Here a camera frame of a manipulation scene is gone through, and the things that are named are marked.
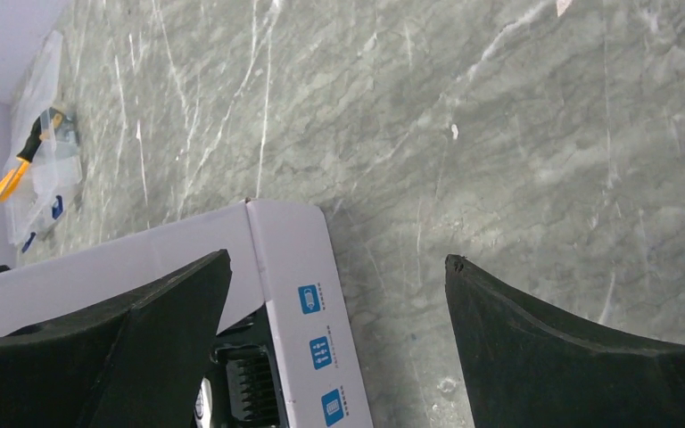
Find black comb guard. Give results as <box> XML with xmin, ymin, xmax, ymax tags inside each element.
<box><xmin>218</xmin><ymin>347</ymin><xmax>280</xmax><ymax>427</ymax></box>

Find black silver hair clipper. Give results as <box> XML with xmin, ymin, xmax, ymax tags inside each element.
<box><xmin>194</xmin><ymin>378</ymin><xmax>213</xmax><ymax>428</ymax></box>

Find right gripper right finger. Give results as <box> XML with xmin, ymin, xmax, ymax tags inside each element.
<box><xmin>445</xmin><ymin>254</ymin><xmax>685</xmax><ymax>427</ymax></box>

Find white hair clipper box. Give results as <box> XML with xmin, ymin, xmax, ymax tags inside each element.
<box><xmin>0</xmin><ymin>200</ymin><xmax>372</xmax><ymax>427</ymax></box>

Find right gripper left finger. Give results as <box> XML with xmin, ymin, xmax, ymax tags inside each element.
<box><xmin>0</xmin><ymin>250</ymin><xmax>231</xmax><ymax>427</ymax></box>

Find clear plastic organizer box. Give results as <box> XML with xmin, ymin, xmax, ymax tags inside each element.
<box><xmin>3</xmin><ymin>30</ymin><xmax>82</xmax><ymax>252</ymax></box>

